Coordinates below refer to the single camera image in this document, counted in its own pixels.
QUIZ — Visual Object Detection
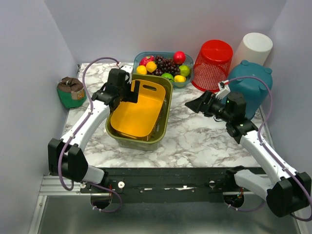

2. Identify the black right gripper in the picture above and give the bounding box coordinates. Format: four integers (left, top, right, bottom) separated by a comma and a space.
185, 89, 233, 123

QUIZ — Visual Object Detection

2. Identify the yellow plastic bin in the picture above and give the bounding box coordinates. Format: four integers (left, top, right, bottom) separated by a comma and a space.
110, 79, 166, 141

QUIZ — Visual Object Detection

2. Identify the red mesh basket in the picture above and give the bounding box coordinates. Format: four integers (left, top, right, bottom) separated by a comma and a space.
192, 39, 233, 92

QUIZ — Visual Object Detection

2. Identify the teal plastic bucket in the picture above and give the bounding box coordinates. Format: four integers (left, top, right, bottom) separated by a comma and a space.
228, 60, 273, 119

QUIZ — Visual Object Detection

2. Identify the white cylindrical container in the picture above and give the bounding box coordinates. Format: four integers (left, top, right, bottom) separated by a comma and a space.
230, 32, 273, 71

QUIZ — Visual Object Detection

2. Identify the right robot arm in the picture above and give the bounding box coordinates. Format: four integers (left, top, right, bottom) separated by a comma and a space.
185, 91, 312, 217

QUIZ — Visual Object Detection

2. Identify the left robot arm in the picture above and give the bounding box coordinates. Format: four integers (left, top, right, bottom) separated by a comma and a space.
48, 65, 140, 193

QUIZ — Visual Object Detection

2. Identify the yellow lemon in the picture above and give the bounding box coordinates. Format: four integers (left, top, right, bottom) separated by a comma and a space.
136, 65, 147, 75

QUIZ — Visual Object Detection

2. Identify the orange fruit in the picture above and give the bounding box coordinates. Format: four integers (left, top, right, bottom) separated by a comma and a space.
145, 61, 157, 73

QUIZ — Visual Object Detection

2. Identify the pink dragon fruit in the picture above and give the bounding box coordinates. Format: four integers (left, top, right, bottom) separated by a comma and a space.
139, 56, 155, 66

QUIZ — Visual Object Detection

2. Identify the clear teal fruit basket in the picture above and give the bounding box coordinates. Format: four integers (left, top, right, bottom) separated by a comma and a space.
133, 51, 194, 88

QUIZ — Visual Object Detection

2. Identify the dark purple grape bunch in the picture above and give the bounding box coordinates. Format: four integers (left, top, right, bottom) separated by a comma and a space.
151, 56, 180, 76

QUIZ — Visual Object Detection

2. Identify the red apple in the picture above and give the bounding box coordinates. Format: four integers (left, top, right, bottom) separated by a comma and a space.
173, 51, 186, 65

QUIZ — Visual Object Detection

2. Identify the olive green plastic tub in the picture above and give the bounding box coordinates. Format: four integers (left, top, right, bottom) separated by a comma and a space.
106, 74, 173, 151

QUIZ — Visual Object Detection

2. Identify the green pot with brown top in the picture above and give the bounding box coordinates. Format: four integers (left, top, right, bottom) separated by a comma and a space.
57, 77, 86, 109

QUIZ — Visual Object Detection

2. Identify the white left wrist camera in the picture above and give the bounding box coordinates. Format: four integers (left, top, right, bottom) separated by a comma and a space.
117, 63, 134, 83

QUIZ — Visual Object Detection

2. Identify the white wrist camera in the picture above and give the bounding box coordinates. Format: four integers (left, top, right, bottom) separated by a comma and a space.
215, 80, 230, 100
117, 63, 134, 83

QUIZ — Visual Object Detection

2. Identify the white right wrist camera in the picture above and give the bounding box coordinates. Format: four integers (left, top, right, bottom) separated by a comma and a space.
215, 80, 230, 100

